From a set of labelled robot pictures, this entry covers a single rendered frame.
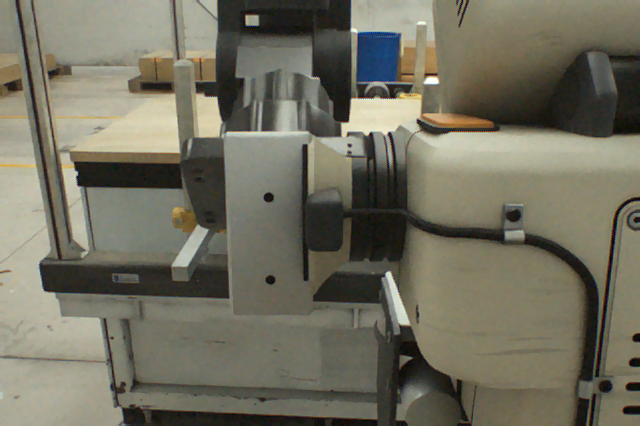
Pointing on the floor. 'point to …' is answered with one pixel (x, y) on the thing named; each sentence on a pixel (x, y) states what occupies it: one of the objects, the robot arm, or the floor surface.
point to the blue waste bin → (377, 56)
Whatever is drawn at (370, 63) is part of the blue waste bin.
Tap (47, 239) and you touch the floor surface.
